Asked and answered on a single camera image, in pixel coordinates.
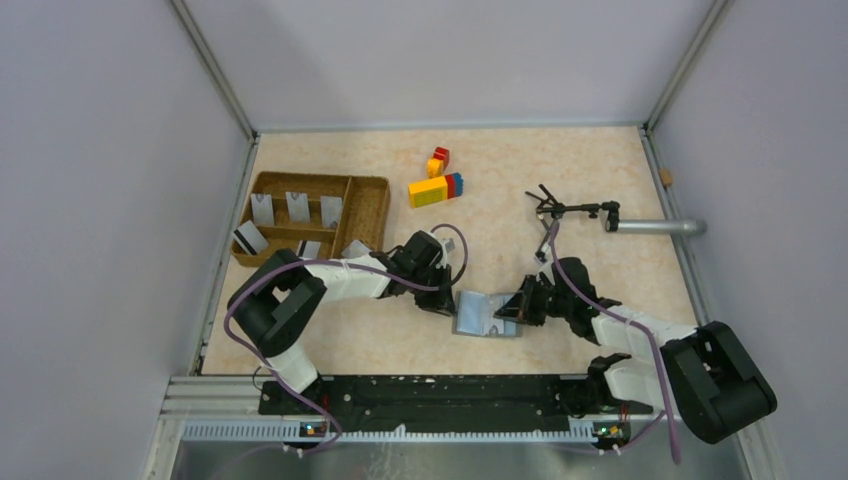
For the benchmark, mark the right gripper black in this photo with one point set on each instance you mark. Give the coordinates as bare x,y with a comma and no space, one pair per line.
521,307

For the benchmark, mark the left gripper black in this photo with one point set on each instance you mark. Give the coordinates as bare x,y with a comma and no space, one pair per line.
441,302

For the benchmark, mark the grey card holder wallet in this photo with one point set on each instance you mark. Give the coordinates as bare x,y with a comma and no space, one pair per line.
462,322

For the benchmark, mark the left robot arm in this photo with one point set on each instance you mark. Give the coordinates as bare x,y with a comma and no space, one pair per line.
277,302

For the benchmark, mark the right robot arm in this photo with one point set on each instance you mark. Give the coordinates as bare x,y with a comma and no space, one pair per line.
704,374

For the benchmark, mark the card with stripe front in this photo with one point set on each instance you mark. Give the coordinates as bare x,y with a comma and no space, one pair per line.
308,249

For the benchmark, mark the card with stripe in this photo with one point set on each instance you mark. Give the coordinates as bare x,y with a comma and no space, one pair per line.
250,239
308,249

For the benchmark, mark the card with stripe left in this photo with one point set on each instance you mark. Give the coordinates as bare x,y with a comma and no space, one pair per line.
250,239

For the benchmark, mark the yellow toy block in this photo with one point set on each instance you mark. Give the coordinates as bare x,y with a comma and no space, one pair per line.
427,192

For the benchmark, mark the red blue toy block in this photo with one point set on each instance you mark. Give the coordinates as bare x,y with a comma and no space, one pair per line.
454,184

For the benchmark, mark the small red yellow block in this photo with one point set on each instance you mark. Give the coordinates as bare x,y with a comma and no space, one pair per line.
438,162

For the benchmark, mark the brown woven tray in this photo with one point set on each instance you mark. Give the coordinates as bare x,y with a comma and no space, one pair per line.
366,201

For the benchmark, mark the silver metal tube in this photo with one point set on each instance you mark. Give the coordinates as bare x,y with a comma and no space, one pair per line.
685,227

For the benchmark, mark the small wooden cork piece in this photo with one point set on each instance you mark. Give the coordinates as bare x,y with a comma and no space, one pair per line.
666,177

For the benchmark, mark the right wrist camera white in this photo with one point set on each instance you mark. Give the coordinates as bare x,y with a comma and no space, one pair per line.
543,254

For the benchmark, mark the black tripod camera mount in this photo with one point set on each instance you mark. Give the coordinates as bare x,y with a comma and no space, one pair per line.
549,209

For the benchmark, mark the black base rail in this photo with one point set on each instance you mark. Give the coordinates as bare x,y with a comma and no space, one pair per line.
449,404

